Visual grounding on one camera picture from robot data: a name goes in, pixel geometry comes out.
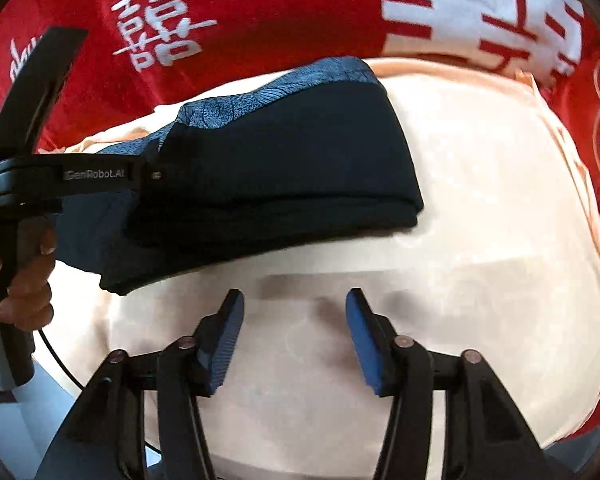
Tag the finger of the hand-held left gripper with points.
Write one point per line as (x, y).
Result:
(40, 90)
(152, 175)

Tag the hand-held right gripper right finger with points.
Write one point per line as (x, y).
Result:
(367, 345)

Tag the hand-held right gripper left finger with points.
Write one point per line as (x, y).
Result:
(225, 345)

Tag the black pants with blue stripe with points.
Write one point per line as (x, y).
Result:
(280, 160)

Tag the person's left hand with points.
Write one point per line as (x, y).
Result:
(30, 285)

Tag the cream cloth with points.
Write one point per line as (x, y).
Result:
(480, 235)

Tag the red printed blanket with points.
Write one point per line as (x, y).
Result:
(280, 10)

